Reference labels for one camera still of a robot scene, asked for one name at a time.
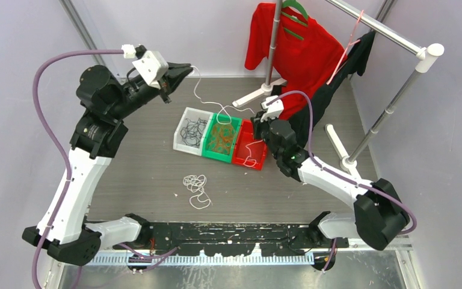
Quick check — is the orange cable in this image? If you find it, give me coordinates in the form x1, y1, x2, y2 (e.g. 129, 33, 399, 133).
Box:
208, 122, 238, 155
211, 122, 238, 155

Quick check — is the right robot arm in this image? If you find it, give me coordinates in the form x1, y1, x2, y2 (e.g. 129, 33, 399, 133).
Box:
251, 113, 415, 250

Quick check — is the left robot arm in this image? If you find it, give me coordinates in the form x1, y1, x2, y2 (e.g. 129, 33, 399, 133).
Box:
22, 63, 193, 266

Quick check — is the black t-shirt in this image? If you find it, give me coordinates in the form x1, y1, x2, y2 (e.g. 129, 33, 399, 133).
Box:
279, 31, 376, 148

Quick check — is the red plastic bin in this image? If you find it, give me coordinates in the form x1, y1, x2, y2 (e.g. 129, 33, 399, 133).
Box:
232, 119, 267, 170

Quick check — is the green plastic bin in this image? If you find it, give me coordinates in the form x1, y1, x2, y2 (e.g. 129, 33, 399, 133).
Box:
202, 114, 242, 163

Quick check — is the white plastic bin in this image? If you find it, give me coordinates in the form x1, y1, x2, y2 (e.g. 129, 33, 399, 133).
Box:
173, 107, 214, 156

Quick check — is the red t-shirt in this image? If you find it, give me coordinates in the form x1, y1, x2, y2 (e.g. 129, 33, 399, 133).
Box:
244, 2, 350, 120

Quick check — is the pink clothes hanger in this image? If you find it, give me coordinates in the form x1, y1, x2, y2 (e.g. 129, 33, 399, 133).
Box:
326, 10, 365, 85

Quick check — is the green clothes hanger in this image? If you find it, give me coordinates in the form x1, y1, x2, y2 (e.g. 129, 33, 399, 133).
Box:
281, 0, 309, 28

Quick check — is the metal clothes rack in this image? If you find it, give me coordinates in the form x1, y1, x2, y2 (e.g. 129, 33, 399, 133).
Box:
232, 0, 445, 180

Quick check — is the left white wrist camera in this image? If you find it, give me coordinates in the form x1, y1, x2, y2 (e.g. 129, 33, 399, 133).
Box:
132, 51, 168, 89

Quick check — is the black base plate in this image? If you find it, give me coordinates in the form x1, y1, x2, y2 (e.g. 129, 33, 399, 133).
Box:
128, 222, 332, 257

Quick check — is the aluminium frame rail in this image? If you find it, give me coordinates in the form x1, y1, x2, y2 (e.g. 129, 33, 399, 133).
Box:
51, 223, 413, 267

